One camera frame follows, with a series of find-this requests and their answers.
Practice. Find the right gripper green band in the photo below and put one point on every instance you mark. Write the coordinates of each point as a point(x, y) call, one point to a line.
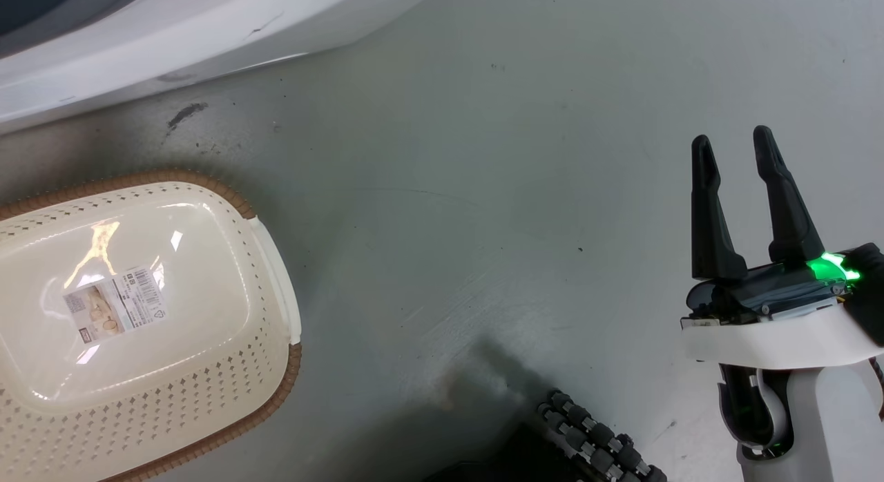
point(780, 309)

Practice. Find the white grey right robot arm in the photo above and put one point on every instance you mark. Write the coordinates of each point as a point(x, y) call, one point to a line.
point(808, 420)

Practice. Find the cream perforated laundry basket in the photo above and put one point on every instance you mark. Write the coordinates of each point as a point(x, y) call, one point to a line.
point(207, 316)

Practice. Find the white washing machine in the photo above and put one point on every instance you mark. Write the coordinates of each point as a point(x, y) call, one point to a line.
point(138, 33)

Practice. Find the printed product label sticker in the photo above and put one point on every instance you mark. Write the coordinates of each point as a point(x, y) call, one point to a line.
point(114, 304)

